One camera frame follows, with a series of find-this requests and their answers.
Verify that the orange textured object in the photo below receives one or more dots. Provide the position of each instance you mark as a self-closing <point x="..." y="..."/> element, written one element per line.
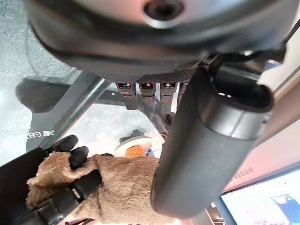
<point x="135" y="152"/>

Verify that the black stand with silver pole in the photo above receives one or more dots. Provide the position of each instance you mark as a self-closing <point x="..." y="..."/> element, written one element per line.
<point x="70" y="98"/>

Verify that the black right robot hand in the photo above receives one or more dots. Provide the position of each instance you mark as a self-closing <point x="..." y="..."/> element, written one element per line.
<point x="14" y="187"/>

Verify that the brown fluffy cloth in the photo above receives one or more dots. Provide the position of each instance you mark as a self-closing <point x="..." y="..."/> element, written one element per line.
<point x="124" y="187"/>

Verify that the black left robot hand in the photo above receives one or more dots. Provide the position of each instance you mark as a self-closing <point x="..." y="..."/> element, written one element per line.
<point x="131" y="42"/>

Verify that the blue framed display screen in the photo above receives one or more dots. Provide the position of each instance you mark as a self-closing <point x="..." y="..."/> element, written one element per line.
<point x="262" y="201"/>

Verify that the white round plate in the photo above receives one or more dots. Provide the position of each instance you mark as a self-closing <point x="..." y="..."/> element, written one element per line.
<point x="122" y="148"/>

